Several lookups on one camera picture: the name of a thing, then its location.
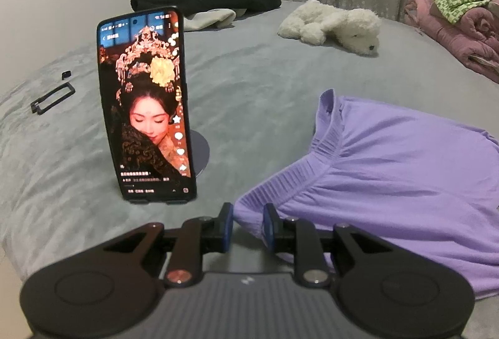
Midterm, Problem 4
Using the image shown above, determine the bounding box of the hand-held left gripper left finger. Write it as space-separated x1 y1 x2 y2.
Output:
80 202 235 289

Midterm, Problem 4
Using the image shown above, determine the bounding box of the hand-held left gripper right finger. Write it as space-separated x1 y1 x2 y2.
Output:
263 203 412 289

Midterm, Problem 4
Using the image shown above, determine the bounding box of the purple long-sleeved top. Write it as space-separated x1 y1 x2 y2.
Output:
233 88 499 301

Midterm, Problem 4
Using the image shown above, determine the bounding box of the black smartphone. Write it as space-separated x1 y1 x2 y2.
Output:
96 6 198 206

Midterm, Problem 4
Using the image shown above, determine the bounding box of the cream crumpled cloth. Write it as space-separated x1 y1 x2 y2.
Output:
182 8 238 32

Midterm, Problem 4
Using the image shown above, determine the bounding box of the white plush dog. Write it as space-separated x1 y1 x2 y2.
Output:
278 0 383 58

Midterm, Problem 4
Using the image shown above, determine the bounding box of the mauve rolled quilt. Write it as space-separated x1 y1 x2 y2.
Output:
403 0 499 84

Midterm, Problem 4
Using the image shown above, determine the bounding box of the black rectangular frame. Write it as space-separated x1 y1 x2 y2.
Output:
30 82 75 116

